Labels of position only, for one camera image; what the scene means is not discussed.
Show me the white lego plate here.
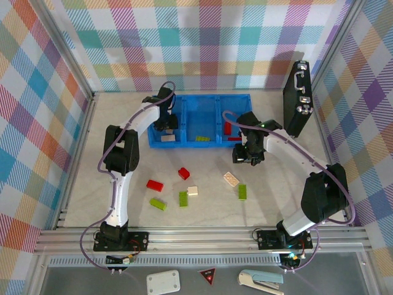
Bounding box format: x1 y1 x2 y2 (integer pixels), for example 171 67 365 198
223 171 240 187

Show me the blue three-compartment bin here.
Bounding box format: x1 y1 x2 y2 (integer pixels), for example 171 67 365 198
147 93 253 150

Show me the small connector module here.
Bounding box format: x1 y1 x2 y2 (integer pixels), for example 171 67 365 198
106 254 136 266
279 252 301 269

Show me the light blue stapler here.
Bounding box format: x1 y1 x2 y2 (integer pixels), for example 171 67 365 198
238 269 284 291

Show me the red black triangle emblem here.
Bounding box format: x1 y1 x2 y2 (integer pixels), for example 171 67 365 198
198 267 217 286

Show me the white rectangular plate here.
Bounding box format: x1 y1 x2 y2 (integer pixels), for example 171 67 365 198
146 269 181 294

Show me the black case with metal handle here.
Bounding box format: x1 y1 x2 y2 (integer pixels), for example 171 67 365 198
282 60 314 138

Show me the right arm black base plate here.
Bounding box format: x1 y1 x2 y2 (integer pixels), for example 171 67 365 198
256 229 313 250

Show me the aluminium side rail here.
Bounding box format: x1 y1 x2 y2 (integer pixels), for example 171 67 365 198
53 92 101 230

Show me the wide aluminium base rail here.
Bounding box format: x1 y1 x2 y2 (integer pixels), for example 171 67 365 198
33 227 372 256

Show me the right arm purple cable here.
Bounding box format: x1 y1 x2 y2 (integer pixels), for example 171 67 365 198
222 110 357 274

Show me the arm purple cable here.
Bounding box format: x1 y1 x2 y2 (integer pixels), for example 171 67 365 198
222 110 357 274
80 81 177 273

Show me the aluminium corner post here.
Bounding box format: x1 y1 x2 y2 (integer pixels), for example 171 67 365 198
30 0 96 99
309 0 366 90

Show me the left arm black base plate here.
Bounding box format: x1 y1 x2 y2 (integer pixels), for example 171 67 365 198
93 230 150 253

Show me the grey slotted cable duct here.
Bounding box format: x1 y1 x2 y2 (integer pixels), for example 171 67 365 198
49 257 285 267

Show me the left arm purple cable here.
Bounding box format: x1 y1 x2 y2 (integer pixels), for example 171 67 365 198
80 81 177 273

